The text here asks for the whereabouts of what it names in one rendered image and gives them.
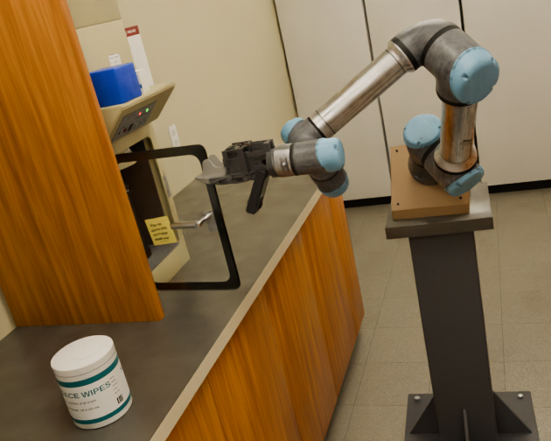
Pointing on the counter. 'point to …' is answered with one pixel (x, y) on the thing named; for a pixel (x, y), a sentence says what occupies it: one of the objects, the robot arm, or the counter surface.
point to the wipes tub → (92, 381)
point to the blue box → (115, 84)
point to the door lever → (191, 223)
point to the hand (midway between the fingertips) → (201, 179)
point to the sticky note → (160, 230)
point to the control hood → (113, 116)
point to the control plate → (133, 121)
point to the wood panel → (53, 178)
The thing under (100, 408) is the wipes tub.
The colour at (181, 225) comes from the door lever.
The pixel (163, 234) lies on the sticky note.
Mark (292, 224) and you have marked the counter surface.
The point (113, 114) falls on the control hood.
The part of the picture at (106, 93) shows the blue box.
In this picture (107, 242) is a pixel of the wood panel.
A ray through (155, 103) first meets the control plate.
